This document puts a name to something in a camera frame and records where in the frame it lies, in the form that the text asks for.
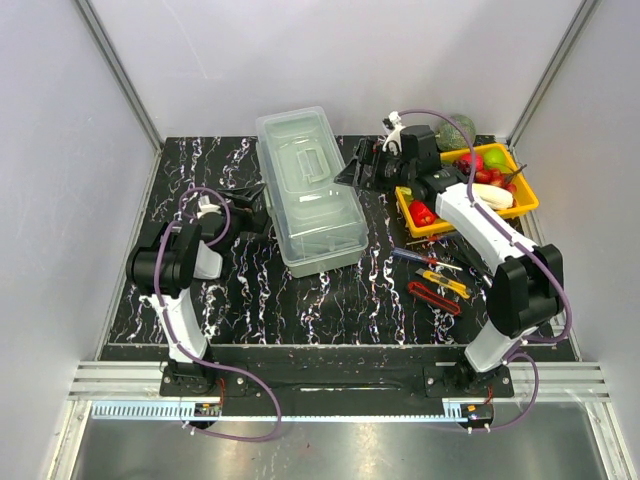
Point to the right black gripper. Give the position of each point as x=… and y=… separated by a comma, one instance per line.
x=370, y=156

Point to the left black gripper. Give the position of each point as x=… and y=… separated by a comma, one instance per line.
x=254, y=221

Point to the clear plastic tool box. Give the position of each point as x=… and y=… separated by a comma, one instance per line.
x=319, y=224

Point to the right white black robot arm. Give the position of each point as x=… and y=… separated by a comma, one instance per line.
x=527, y=286

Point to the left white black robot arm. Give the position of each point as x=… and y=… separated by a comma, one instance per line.
x=168, y=257

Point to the green netted melon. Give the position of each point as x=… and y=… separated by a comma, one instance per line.
x=453, y=137

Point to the blue red screwdriver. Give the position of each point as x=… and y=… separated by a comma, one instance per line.
x=420, y=258

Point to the red pink apple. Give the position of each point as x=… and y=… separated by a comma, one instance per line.
x=468, y=160

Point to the yellow plastic bin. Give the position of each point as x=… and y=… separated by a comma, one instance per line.
x=524, y=198

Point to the marbled black mat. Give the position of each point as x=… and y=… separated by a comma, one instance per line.
x=259, y=302

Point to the green apple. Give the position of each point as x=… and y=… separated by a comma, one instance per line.
x=495, y=158

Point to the red utility knife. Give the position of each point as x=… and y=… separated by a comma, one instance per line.
x=423, y=293

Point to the red cherries bunch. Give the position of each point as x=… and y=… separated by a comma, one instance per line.
x=495, y=177

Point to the yellow utility knife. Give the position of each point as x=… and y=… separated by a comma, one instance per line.
x=441, y=280

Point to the aluminium frame rail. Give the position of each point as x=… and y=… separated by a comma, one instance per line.
x=548, y=381

